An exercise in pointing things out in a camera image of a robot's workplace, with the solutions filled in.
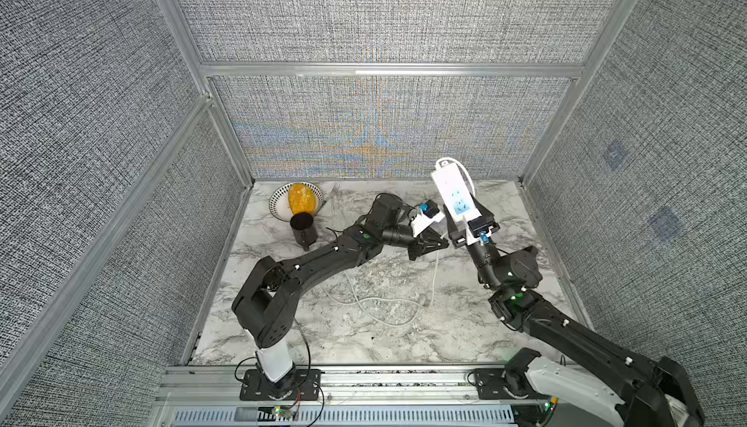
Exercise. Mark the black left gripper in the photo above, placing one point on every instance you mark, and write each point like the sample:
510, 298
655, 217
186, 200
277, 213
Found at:
423, 240

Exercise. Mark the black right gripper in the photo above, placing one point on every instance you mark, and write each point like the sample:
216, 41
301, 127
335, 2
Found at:
460, 236

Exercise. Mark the white blue power strip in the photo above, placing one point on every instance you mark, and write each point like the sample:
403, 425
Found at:
455, 191

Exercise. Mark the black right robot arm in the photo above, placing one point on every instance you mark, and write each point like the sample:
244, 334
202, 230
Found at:
613, 383

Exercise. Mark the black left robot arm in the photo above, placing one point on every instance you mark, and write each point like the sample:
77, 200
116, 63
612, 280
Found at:
267, 303

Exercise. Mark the silver fork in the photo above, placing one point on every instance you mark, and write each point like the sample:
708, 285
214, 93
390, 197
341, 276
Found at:
330, 196

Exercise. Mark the black cup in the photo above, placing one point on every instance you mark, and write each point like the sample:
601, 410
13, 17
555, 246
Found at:
304, 230

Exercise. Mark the yellow mesh sponge ball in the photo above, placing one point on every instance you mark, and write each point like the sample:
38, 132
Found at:
301, 199

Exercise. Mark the white patterned bowl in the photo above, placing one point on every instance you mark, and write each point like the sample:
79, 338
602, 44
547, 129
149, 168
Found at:
278, 203

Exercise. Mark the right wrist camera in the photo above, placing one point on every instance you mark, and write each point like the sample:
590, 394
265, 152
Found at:
480, 230

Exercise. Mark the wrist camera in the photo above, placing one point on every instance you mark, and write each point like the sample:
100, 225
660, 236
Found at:
427, 213
480, 230

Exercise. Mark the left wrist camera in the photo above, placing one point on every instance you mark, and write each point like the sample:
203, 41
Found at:
427, 213

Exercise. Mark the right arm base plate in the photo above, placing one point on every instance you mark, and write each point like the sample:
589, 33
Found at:
499, 384

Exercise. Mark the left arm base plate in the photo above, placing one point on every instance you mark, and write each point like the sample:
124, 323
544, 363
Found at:
298, 384

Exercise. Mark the grey slotted cable duct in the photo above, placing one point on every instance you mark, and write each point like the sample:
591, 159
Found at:
352, 415

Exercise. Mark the aluminium rail frame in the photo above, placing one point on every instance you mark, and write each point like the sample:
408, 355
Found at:
367, 385

